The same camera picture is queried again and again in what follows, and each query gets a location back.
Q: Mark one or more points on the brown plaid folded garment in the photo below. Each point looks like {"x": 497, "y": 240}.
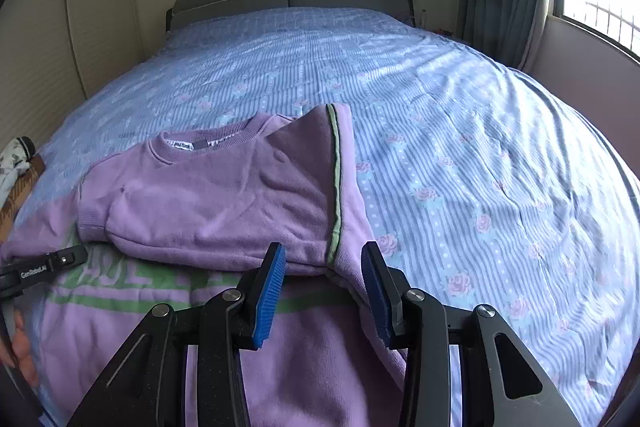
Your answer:
{"x": 23, "y": 187}

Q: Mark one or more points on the cream wardrobe doors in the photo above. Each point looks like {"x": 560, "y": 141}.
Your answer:
{"x": 56, "y": 54}

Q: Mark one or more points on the purple sweatshirt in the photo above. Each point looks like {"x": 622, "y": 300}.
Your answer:
{"x": 176, "y": 218}

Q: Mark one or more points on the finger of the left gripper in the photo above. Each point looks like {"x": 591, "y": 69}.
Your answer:
{"x": 69, "y": 257}

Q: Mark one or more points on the blue floral bed sheet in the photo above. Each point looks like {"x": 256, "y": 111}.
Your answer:
{"x": 489, "y": 193}

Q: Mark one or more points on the white patterned folded garment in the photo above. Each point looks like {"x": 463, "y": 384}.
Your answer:
{"x": 14, "y": 162}

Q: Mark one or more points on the person's left hand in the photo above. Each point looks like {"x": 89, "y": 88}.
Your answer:
{"x": 16, "y": 353}

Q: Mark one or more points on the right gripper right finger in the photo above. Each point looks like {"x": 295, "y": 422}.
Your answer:
{"x": 385, "y": 287}

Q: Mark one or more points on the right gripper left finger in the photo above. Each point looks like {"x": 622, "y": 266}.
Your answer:
{"x": 261, "y": 289}

